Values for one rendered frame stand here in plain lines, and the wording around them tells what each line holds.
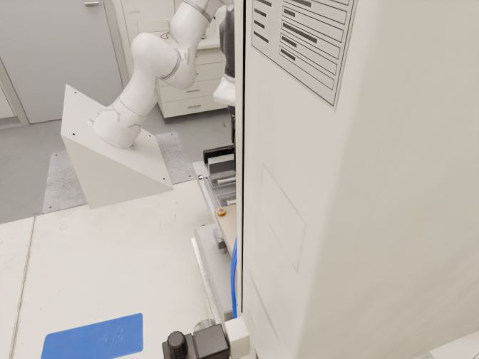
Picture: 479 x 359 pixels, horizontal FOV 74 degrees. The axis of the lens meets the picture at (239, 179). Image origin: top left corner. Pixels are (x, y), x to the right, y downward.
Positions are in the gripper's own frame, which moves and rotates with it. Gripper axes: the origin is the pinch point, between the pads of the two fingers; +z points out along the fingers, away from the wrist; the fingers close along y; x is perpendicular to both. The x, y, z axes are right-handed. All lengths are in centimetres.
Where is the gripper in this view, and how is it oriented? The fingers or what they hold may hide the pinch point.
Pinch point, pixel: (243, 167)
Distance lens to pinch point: 85.0
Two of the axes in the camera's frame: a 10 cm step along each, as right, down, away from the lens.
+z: 0.0, 7.8, 6.2
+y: -3.3, -5.9, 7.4
